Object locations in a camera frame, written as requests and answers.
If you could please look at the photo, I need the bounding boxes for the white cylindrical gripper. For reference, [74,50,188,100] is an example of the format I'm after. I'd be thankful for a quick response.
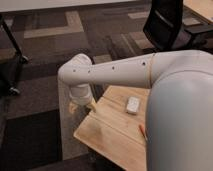
[68,84,97,114]

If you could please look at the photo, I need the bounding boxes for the white sponge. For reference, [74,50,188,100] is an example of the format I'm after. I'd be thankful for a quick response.
[126,96,140,114]

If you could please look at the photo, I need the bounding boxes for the black chair base left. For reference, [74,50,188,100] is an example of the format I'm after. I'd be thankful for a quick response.
[0,13,29,95]

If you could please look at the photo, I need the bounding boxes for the light wooden desk corner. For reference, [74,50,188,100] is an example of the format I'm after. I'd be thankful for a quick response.
[184,0,213,23]

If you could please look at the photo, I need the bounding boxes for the black office chair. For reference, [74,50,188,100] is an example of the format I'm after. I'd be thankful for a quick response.
[143,0,213,52]

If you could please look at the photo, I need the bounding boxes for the orange toy carrot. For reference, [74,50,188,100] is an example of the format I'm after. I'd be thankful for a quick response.
[139,124,147,141]

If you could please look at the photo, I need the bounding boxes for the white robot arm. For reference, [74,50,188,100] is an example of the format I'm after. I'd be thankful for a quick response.
[58,50,213,171]

